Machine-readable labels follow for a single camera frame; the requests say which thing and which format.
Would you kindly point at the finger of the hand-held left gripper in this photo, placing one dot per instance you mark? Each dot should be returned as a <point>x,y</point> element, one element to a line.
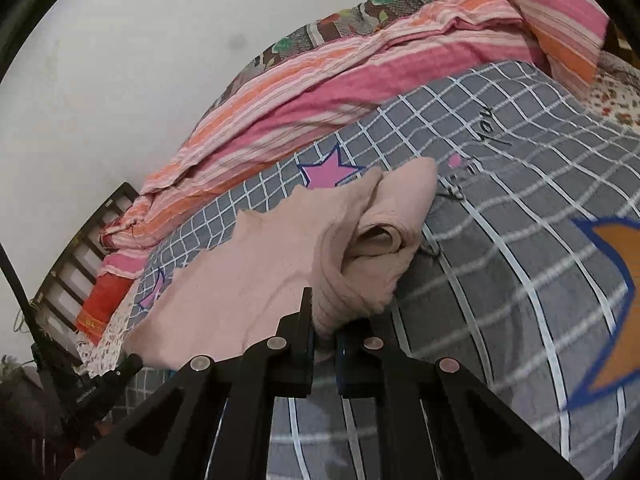
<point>125,366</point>

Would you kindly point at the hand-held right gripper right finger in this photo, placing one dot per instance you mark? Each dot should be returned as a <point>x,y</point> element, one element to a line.
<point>350,355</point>

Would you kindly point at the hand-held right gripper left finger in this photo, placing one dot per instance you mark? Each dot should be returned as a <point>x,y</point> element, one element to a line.
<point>295,340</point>

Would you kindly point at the pink ribbed sweater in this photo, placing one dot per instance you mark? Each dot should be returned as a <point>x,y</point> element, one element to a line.
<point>250,270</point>

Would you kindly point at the person's left hand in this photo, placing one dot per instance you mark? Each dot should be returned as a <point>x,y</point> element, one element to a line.
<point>100,429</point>

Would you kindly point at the red cushion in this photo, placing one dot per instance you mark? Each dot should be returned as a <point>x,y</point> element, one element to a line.
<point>102,305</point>

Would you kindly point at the dark wooden slatted headboard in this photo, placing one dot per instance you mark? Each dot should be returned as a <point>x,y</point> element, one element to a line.
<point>82,242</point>

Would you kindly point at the grey checked blanket with stars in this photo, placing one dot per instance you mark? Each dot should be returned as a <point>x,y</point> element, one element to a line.
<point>500,285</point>

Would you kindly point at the pink orange striped quilt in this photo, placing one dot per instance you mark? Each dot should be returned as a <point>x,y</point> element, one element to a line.
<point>325,95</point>

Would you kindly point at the floral patchwork quilt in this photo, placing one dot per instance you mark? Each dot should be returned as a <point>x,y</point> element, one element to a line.
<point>365,10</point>

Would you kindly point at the pink striped pillow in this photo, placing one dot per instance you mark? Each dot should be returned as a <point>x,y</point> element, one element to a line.
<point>555,15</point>

